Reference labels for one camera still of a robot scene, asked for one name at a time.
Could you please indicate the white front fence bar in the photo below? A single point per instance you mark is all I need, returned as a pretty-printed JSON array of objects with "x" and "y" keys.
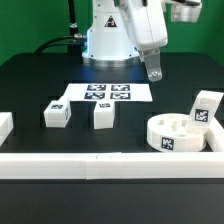
[{"x": 88, "y": 166}]

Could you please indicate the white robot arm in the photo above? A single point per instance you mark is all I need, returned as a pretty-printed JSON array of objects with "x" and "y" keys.
[{"x": 146, "y": 29}]

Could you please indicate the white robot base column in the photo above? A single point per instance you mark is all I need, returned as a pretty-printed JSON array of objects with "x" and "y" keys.
[{"x": 108, "y": 44}]

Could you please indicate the white sheet with tags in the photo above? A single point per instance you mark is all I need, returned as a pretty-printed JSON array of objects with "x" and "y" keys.
[{"x": 107, "y": 91}]

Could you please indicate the white right fence bar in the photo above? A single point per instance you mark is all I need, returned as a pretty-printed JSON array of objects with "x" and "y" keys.
[{"x": 215, "y": 136}]

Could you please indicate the white round stool seat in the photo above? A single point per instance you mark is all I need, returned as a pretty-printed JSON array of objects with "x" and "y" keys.
[{"x": 167, "y": 133}]

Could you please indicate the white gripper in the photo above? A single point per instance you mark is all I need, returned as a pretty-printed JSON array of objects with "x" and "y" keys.
[{"x": 145, "y": 26}]

